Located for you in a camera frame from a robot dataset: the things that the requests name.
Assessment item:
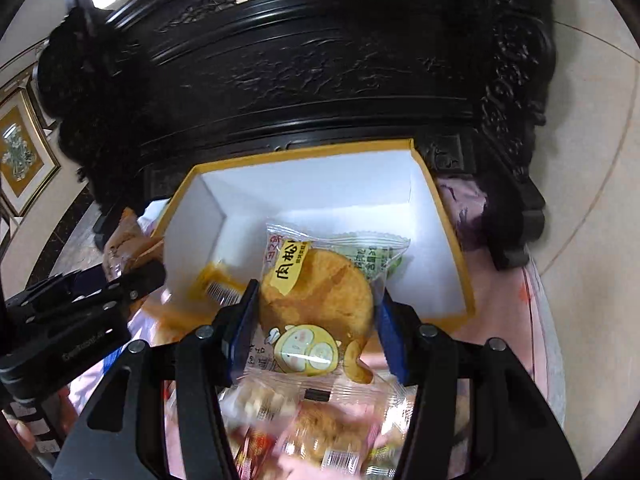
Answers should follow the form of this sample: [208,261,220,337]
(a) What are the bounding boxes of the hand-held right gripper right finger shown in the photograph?
[375,290,583,480]

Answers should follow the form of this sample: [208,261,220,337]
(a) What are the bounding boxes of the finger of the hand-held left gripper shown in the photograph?
[102,259,167,307]

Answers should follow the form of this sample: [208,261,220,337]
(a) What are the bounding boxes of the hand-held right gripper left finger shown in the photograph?
[52,280,261,480]

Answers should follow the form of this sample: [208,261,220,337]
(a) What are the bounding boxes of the round cake packet cartoon print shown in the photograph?
[242,222,388,386]

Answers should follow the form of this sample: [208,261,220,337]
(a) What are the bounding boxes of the yellow cardboard box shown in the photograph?
[150,137,476,331]

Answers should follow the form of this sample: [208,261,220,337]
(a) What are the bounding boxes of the person's left hand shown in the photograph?
[2,410,37,456]

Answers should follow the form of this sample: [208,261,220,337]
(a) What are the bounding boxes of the orange snack packet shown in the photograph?
[102,207,167,281]

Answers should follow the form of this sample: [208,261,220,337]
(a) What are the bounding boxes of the yellow barcode snack packet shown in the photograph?
[192,259,251,307]

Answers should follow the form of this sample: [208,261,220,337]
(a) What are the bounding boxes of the clear packet of pale cubes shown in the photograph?
[220,375,303,428]

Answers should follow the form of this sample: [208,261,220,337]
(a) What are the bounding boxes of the green print snack packet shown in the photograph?
[330,230,412,283]

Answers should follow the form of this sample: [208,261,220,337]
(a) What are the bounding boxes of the clear round cake packet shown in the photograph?
[280,385,416,473]

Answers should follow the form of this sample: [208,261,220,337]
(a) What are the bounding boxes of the pink floral tablecloth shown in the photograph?
[65,175,568,480]

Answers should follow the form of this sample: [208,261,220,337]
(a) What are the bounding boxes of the red snack packet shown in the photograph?
[230,430,281,480]

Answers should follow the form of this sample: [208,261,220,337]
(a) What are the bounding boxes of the gold framed picture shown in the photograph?
[0,85,63,217]

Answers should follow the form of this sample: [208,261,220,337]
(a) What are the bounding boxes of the dark carved wooden cabinet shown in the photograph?
[32,0,558,272]

